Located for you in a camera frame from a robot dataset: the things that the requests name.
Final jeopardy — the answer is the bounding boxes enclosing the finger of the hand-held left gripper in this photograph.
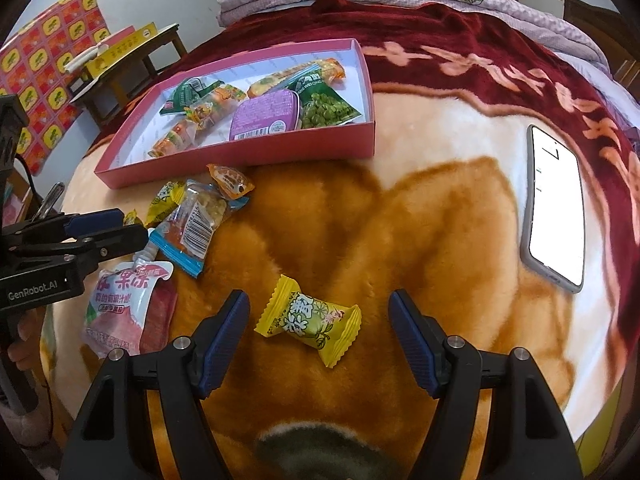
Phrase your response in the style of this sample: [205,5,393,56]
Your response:
[10,207,126,250]
[60,224,151,275]

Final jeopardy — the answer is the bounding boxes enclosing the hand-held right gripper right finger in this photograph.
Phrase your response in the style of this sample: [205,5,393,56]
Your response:
[388,289,583,480]

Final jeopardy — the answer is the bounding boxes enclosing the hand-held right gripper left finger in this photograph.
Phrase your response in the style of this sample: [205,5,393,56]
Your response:
[59,289,251,480]

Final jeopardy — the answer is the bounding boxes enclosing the pink jelly drink pouch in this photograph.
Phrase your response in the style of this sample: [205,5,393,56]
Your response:
[82,240,178,359]

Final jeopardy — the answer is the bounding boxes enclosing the orange cartoon snack packet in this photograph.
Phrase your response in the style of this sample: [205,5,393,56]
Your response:
[148,120,201,158]
[187,87,248,131]

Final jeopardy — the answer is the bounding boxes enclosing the pink cardboard box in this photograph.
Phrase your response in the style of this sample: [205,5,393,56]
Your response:
[94,37,377,190]

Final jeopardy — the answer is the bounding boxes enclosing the small green snack packet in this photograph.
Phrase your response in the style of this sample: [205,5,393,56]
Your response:
[160,77,223,117]

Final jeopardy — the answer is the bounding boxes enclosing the purple tin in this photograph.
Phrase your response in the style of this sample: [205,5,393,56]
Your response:
[229,89,302,142]

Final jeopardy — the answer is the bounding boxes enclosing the rice cracker packet orange ends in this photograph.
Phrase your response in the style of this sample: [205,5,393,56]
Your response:
[246,58,347,98]

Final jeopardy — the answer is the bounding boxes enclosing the green pea snack packet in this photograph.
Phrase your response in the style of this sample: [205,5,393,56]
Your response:
[292,76,363,130]

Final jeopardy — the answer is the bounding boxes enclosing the blue edged snack packet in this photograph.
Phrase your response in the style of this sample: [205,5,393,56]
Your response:
[149,220,206,279]

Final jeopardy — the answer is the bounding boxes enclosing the clear snack packet with barcode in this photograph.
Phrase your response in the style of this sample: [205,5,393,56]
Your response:
[167,182,250,261]

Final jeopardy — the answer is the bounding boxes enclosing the small orange snack packet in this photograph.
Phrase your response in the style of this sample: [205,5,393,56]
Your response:
[206,163,255,197]

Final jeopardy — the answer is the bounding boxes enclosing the white paper roll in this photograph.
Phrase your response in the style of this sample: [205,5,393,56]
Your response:
[64,44,110,72]

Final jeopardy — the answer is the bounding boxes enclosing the yellow cardboard box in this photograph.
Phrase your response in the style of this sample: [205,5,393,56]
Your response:
[82,22,158,79]

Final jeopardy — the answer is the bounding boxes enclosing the smartphone in grey case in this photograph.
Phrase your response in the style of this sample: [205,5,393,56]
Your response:
[520,124,586,294]

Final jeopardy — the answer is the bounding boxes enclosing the dark wooden side table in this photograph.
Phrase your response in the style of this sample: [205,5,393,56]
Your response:
[67,22,190,128]

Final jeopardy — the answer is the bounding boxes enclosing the dark wooden headboard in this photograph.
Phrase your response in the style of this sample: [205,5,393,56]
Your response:
[560,0,640,91]

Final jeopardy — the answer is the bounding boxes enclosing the black cable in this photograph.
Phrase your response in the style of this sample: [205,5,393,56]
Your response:
[12,155,43,226]

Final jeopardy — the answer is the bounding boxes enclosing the red and yellow wall poster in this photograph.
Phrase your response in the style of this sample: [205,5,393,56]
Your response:
[0,0,111,176]

